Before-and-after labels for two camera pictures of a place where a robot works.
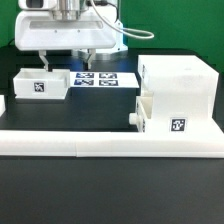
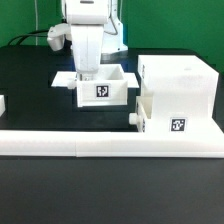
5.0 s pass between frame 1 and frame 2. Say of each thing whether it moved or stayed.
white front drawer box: stayed
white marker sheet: moved
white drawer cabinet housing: stayed
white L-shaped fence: stayed
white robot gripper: moved
